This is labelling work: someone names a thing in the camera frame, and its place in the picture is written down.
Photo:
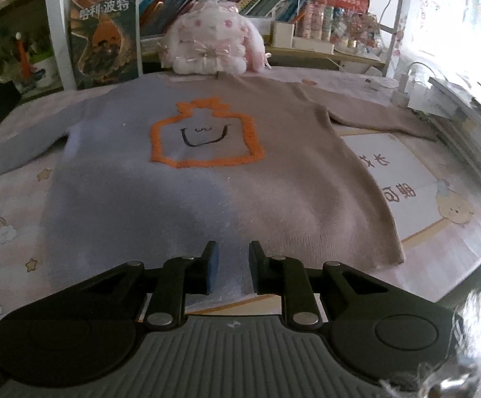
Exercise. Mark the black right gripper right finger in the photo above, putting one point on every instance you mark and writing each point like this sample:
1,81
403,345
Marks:
287,278

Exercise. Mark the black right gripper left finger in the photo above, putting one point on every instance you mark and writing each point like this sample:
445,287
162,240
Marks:
169,285

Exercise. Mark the lavender and beige knit sweater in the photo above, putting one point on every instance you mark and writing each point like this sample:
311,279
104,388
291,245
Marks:
156,168

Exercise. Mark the pink checked cartoon table mat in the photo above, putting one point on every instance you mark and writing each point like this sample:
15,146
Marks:
435,202

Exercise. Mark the white charger plug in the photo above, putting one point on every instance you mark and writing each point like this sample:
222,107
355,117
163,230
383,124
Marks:
400,97

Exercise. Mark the stack of books at right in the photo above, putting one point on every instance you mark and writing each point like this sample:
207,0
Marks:
454,113

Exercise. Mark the white pink plush bunny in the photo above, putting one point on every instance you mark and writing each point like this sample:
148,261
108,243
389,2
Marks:
213,38

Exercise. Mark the white storage box on shelf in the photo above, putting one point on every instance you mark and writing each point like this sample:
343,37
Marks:
282,34

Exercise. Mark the red white bottle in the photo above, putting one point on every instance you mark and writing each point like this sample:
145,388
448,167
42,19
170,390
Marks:
25,67

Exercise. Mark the Harry Potter book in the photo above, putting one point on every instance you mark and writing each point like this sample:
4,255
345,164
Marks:
103,42

